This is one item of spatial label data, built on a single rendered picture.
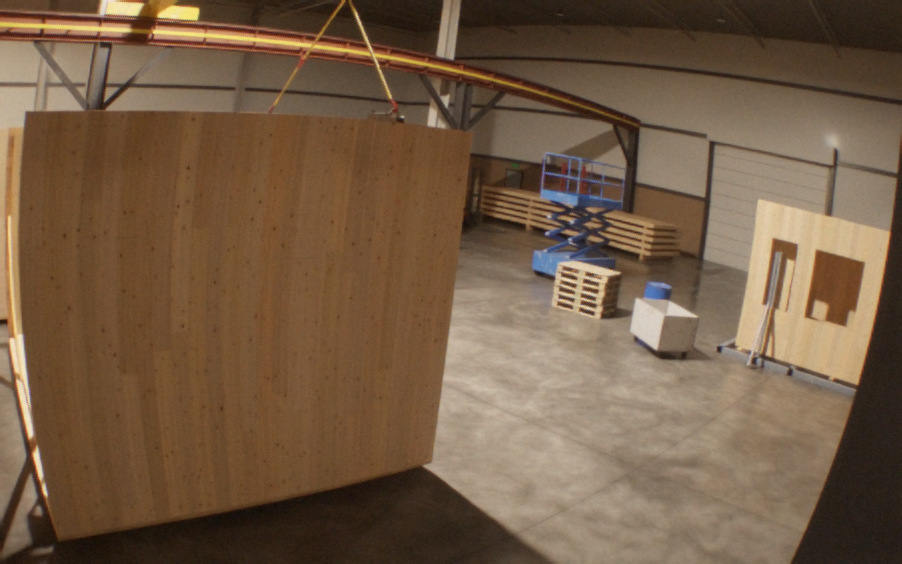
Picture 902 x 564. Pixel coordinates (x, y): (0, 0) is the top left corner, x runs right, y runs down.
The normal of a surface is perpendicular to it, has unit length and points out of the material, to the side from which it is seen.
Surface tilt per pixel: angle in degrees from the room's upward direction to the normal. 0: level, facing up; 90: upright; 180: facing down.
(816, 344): 90
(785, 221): 90
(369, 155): 90
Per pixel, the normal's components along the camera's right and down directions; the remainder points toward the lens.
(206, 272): 0.68, 0.23
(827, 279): -0.73, 0.07
